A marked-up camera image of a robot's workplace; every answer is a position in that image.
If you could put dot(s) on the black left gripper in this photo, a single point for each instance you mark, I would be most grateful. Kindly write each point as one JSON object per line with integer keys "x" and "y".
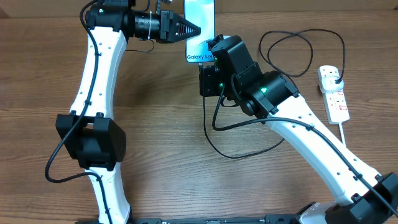
{"x": 170, "y": 28}

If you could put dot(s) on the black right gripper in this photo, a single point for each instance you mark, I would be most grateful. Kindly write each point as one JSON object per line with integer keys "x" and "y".
{"x": 208, "y": 76}

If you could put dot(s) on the blue screen smartphone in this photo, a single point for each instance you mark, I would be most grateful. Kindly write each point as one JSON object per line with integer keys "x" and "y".
{"x": 202, "y": 14}

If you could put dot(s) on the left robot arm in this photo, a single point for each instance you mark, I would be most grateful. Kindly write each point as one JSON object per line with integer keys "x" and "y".
{"x": 88, "y": 131}

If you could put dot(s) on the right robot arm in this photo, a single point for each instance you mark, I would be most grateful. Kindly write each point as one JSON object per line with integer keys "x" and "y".
{"x": 361, "y": 194}

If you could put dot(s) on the white USB charger adapter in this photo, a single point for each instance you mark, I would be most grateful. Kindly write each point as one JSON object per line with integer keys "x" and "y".
{"x": 330, "y": 84}

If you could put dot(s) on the white power strip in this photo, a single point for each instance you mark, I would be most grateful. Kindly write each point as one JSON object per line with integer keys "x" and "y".
{"x": 335, "y": 103}

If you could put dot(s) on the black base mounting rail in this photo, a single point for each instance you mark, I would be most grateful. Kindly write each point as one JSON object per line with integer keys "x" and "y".
{"x": 268, "y": 219}

